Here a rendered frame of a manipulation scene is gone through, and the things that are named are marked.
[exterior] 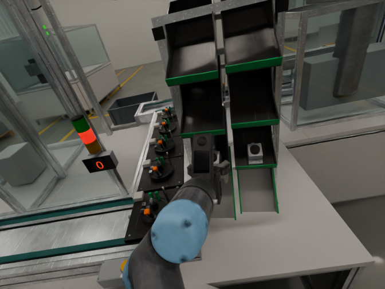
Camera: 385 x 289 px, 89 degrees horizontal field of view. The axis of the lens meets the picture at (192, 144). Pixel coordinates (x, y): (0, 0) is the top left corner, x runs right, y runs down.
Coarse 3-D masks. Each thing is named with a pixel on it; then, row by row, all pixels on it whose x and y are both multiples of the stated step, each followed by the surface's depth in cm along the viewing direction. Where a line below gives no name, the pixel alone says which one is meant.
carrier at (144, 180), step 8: (160, 160) 118; (168, 160) 116; (176, 160) 115; (144, 168) 114; (152, 168) 108; (160, 168) 105; (168, 168) 107; (176, 168) 109; (144, 176) 108; (152, 176) 104; (160, 176) 102; (168, 176) 103; (176, 176) 103; (144, 184) 103; (152, 184) 102; (160, 184) 100; (168, 184) 99; (176, 184) 98; (144, 192) 99
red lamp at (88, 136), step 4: (84, 132) 75; (88, 132) 76; (92, 132) 78; (80, 136) 76; (84, 136) 76; (88, 136) 76; (92, 136) 78; (84, 140) 77; (88, 140) 77; (92, 140) 78
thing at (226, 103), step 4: (216, 16) 66; (220, 16) 66; (220, 48) 56; (220, 52) 56; (224, 64) 74; (228, 100) 65; (224, 104) 65; (228, 104) 65; (272, 136) 72; (232, 140) 74; (232, 144) 73
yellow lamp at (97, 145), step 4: (96, 140) 80; (84, 144) 79; (88, 144) 78; (92, 144) 78; (96, 144) 80; (88, 148) 79; (92, 148) 79; (96, 148) 80; (100, 148) 82; (92, 152) 80; (96, 152) 80
